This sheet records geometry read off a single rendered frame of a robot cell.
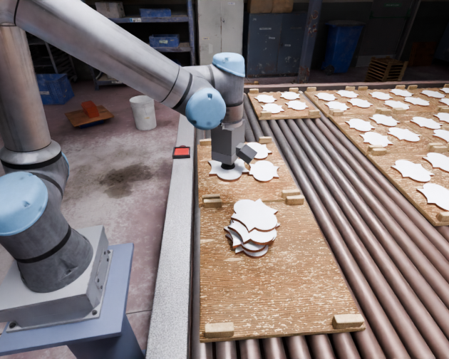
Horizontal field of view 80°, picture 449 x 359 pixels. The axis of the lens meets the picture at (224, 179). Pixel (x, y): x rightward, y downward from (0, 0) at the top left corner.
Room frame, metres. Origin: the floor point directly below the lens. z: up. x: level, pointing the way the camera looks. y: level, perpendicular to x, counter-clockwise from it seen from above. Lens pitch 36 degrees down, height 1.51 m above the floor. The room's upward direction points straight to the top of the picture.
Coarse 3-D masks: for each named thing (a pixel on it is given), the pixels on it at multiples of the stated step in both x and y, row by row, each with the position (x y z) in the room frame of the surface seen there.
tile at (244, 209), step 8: (240, 200) 0.60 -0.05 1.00; (248, 200) 0.60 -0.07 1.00; (240, 208) 0.56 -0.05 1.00; (248, 208) 0.56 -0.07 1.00; (256, 208) 0.56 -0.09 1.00; (264, 208) 0.56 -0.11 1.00; (232, 216) 0.53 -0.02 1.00; (240, 216) 0.53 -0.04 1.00; (248, 216) 0.53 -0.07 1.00; (256, 216) 0.53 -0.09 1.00; (264, 216) 0.53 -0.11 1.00; (272, 216) 0.53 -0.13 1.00; (248, 224) 0.50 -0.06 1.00; (256, 224) 0.50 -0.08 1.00; (264, 224) 0.50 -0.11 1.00; (272, 224) 0.50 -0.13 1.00; (248, 232) 0.48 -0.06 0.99
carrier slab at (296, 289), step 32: (224, 224) 0.57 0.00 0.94; (288, 224) 0.57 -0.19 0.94; (224, 256) 0.45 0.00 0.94; (288, 256) 0.45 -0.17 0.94; (320, 256) 0.45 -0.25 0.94; (224, 288) 0.36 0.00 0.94; (256, 288) 0.36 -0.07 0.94; (288, 288) 0.36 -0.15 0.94; (320, 288) 0.36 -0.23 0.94; (224, 320) 0.28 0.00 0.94; (256, 320) 0.28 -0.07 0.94; (288, 320) 0.28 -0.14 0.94; (320, 320) 0.28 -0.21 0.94
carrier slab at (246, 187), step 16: (272, 144) 1.07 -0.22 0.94; (208, 160) 0.93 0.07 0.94; (256, 160) 0.93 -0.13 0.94; (272, 160) 0.93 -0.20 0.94; (208, 176) 0.82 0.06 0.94; (288, 176) 0.82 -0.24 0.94; (208, 192) 0.72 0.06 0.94; (224, 192) 0.72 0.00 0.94; (240, 192) 0.72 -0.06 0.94; (256, 192) 0.72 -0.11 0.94; (272, 192) 0.72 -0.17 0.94
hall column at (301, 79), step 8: (312, 0) 5.02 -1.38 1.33; (320, 0) 5.00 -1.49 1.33; (312, 8) 4.99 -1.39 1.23; (320, 8) 5.01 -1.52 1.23; (312, 16) 4.99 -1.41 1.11; (312, 24) 4.99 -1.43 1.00; (304, 32) 5.12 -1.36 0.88; (312, 32) 5.00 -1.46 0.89; (304, 40) 5.07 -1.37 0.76; (312, 40) 5.00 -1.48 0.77; (304, 48) 5.02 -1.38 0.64; (312, 48) 5.00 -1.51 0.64; (304, 56) 4.99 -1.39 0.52; (312, 56) 5.02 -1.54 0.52; (304, 64) 4.99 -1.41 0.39; (304, 72) 5.00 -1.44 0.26; (304, 80) 4.98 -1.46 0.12
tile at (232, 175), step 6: (210, 162) 0.68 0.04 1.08; (216, 162) 0.68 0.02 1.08; (234, 162) 0.68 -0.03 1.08; (240, 162) 0.68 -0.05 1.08; (216, 168) 0.65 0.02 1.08; (234, 168) 0.65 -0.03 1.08; (240, 168) 0.65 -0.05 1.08; (210, 174) 0.63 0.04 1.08; (216, 174) 0.63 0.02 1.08; (222, 174) 0.62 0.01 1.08; (228, 174) 0.62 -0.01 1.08; (234, 174) 0.62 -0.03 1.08; (240, 174) 0.62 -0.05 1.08; (246, 174) 0.64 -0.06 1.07; (222, 180) 0.60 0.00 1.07; (228, 180) 0.60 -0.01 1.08; (234, 180) 0.60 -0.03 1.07
